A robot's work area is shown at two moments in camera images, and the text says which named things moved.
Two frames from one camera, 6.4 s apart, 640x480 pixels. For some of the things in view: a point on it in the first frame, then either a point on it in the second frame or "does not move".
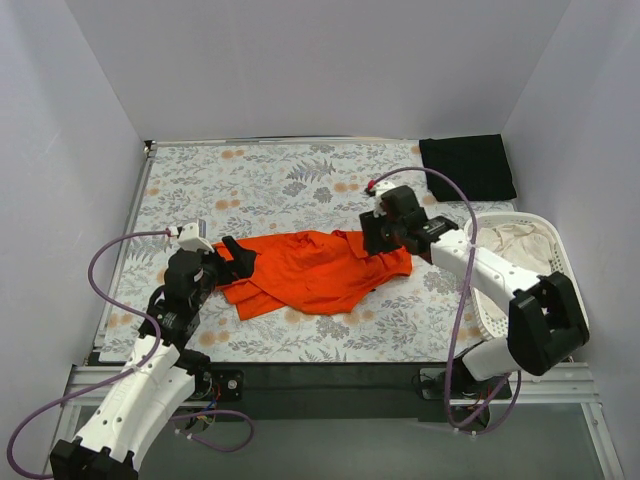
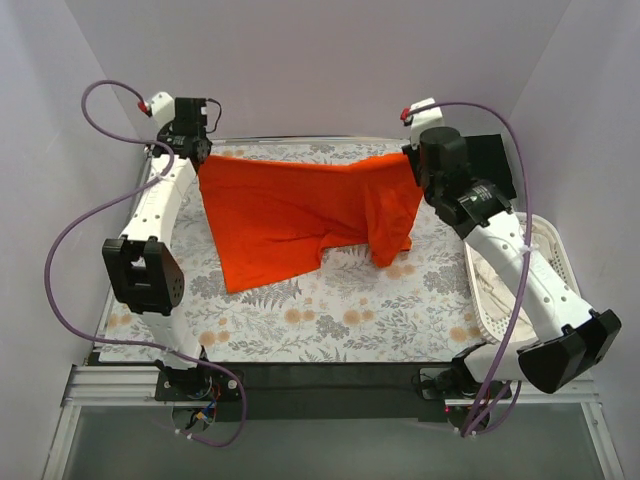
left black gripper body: x=220 y=265 -> x=195 y=150
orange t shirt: x=310 y=272 -> x=269 y=220
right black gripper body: x=373 y=232 -> x=412 y=153
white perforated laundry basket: x=535 y=242 does not move
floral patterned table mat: x=184 y=195 does not move
